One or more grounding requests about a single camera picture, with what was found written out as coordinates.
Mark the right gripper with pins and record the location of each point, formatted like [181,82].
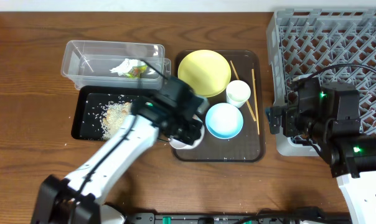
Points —
[277,119]

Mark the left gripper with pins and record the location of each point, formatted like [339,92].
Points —
[185,134]

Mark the white round bowl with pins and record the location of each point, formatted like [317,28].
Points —
[182,146]

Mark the light blue bowl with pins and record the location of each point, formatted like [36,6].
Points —
[224,121]

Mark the white paper cup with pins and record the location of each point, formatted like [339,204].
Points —
[237,93]

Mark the green snack wrapper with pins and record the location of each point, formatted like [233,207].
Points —
[136,71]

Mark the rice and food scraps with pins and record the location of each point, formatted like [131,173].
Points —
[113,118]

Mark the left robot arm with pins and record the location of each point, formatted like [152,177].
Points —
[80,196]

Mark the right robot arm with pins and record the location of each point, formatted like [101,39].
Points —
[328,115]

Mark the black waste tray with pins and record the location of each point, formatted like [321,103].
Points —
[81,103]

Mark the grey plastic dishwasher rack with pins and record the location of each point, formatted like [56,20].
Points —
[301,42]

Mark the clear plastic waste bin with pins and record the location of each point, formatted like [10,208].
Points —
[88,62]

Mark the dark brown serving tray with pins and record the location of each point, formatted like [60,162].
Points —
[247,146]

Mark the yellow round plate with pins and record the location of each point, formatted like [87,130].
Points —
[206,71]

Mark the right wooden chopstick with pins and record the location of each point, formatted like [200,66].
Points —
[255,100]

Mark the wooden chopstick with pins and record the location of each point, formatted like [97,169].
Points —
[255,100]
[247,102]

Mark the left wooden chopstick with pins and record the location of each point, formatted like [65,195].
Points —
[247,102]

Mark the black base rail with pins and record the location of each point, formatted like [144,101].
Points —
[150,218]

